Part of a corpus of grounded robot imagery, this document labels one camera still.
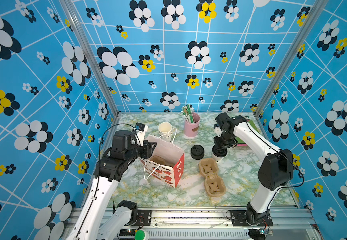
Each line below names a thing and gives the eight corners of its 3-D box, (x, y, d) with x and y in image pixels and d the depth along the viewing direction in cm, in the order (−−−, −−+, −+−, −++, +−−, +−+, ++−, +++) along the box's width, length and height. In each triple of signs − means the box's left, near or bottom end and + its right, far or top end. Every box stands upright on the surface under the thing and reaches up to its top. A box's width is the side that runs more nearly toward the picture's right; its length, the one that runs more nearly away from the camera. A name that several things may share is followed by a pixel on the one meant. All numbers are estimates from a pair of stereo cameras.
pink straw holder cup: (183, 134, 109) (184, 120, 97) (192, 126, 114) (194, 112, 102) (192, 140, 106) (194, 127, 94) (201, 131, 111) (203, 118, 99)
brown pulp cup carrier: (206, 199, 81) (208, 196, 76) (196, 164, 94) (198, 159, 89) (225, 195, 82) (228, 192, 77) (213, 161, 95) (215, 156, 90)
